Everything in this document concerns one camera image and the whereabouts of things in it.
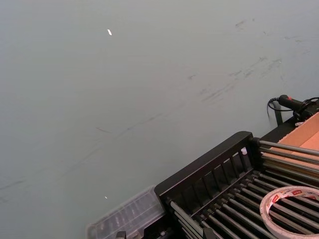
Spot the shallow brown cardboard tray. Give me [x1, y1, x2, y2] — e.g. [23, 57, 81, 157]
[262, 113, 319, 172]

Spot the black corded tool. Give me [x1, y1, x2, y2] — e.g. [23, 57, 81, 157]
[267, 94, 319, 126]

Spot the clear plastic case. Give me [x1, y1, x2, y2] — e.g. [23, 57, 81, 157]
[86, 185, 165, 239]

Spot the black table cloth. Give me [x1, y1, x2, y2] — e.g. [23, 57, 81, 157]
[259, 115, 299, 143]

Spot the roll of white tape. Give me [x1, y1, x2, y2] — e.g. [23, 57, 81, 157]
[259, 185, 319, 236]

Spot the black rack with steel bars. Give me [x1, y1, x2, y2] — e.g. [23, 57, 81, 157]
[154, 130, 319, 239]

